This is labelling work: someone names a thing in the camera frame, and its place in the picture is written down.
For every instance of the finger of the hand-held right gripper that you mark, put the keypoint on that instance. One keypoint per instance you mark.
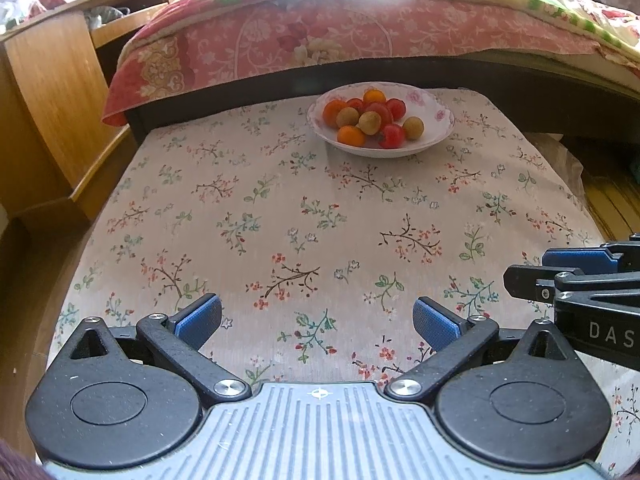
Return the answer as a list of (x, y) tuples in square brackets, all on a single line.
[(525, 280), (575, 257)]

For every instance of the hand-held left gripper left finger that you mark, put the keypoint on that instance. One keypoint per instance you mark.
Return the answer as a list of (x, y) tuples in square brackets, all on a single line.
[(197, 322)]

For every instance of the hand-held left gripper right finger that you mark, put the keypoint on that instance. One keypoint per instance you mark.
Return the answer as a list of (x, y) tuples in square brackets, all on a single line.
[(437, 322)]

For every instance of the small tan kiwi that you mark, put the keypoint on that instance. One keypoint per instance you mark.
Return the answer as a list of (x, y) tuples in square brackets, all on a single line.
[(346, 117), (413, 127), (370, 122)]

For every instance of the small red tomato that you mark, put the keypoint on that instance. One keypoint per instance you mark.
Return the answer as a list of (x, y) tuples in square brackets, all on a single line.
[(396, 107), (391, 136), (355, 104)]

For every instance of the white pink-flowered plate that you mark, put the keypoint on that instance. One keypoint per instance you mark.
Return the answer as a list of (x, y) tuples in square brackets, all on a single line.
[(430, 105)]

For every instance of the orange mandarin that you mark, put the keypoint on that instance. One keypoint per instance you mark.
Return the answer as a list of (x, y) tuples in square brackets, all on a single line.
[(350, 136), (331, 111), (374, 96)]

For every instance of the large red tomato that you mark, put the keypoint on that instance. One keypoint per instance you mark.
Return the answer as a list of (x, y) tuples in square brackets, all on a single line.
[(381, 111)]

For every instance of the beige floral tablecloth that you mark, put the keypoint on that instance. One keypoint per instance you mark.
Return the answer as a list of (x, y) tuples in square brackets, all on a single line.
[(250, 210)]

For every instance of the maroon clothing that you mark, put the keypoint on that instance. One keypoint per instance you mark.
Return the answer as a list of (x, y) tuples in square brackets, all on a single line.
[(15, 462)]

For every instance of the wooden nightstand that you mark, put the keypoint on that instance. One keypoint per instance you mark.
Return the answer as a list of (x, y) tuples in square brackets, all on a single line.
[(45, 100)]

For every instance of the pink floral bedspread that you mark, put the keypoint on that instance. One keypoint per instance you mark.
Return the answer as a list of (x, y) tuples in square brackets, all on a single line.
[(250, 45)]

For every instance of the grey cloth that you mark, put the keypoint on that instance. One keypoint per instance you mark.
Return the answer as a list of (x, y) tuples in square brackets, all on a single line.
[(102, 14)]

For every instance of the clear plastic bag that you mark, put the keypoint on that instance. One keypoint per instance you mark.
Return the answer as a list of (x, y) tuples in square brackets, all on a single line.
[(17, 5)]

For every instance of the dark bed frame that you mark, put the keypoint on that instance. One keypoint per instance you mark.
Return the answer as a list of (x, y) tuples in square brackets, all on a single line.
[(225, 95)]

